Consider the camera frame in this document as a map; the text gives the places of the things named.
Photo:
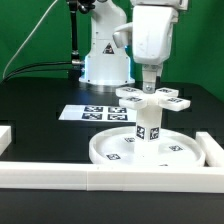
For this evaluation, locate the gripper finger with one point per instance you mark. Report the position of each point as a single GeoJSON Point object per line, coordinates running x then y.
{"type": "Point", "coordinates": [150, 73]}

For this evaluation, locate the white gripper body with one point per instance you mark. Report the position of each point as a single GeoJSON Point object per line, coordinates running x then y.
{"type": "Point", "coordinates": [152, 33]}

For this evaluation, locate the white cross-shaped table base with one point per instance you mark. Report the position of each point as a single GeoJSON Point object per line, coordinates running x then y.
{"type": "Point", "coordinates": [136, 99]}

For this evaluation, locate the white round table top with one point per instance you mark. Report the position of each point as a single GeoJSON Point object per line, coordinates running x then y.
{"type": "Point", "coordinates": [120, 146]}

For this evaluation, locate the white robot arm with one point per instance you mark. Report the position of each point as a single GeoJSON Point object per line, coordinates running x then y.
{"type": "Point", "coordinates": [106, 65]}

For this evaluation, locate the white marker sheet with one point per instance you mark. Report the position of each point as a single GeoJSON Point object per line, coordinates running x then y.
{"type": "Point", "coordinates": [97, 113]}

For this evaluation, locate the black camera stand pole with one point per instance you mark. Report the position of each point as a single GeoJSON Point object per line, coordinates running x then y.
{"type": "Point", "coordinates": [73, 7]}

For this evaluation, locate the white right fence rail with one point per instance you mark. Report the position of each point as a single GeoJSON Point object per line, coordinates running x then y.
{"type": "Point", "coordinates": [213, 151]}

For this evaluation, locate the white fence rail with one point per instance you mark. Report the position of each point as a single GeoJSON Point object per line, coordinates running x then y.
{"type": "Point", "coordinates": [213, 151]}
{"type": "Point", "coordinates": [5, 138]}
{"type": "Point", "coordinates": [88, 177]}

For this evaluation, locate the white front fence rail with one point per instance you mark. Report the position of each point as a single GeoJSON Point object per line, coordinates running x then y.
{"type": "Point", "coordinates": [88, 177]}

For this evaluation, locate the white left fence rail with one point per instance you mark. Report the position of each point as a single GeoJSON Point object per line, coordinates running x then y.
{"type": "Point", "coordinates": [5, 138]}

